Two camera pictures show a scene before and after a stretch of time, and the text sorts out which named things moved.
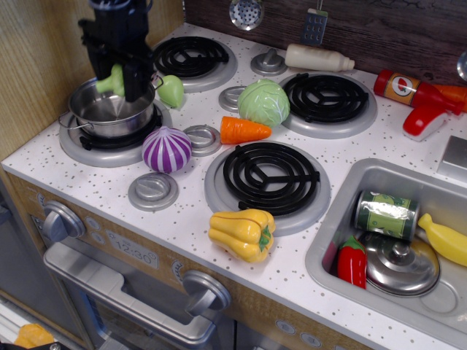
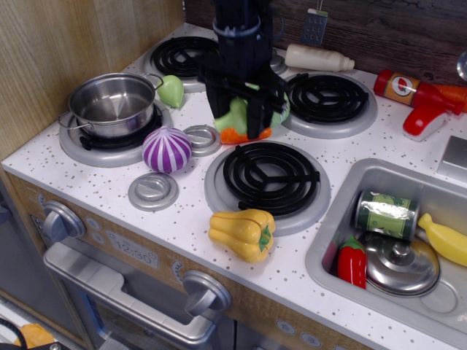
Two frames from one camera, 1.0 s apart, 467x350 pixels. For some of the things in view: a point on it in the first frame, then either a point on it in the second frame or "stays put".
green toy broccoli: [114, 83] -> [236, 118]
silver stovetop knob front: [152, 192] stays put
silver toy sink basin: [338, 182] stays put
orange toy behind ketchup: [458, 93] stays put
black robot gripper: [118, 31] -> [244, 60]
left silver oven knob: [60, 223] stays put
